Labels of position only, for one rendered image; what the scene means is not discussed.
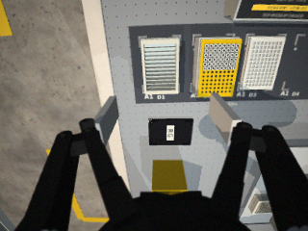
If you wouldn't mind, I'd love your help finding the yellow open-top box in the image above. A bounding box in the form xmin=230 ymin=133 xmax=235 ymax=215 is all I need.
xmin=152 ymin=160 xmax=188 ymax=194

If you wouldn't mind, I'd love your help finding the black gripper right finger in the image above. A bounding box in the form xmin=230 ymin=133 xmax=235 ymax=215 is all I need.
xmin=198 ymin=92 xmax=308 ymax=231

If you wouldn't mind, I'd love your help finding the yellow tip rack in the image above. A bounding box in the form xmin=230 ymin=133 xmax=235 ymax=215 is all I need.
xmin=192 ymin=37 xmax=242 ymax=97

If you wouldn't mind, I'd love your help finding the white well plate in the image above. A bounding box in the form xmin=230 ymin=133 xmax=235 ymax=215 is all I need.
xmin=239 ymin=37 xmax=286 ymax=90

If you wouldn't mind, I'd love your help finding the grey flat table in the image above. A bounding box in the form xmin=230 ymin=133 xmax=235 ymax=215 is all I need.
xmin=238 ymin=145 xmax=308 ymax=225

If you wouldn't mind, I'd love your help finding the black flat rectangular pad with rg label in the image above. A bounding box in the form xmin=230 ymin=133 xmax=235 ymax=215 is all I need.
xmin=148 ymin=118 xmax=193 ymax=145

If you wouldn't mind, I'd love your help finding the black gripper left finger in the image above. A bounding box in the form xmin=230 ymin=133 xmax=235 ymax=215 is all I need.
xmin=14 ymin=95 xmax=151 ymax=231

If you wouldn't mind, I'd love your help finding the white trough reservoir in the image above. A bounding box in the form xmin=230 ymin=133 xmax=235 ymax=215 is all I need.
xmin=141 ymin=38 xmax=179 ymax=94

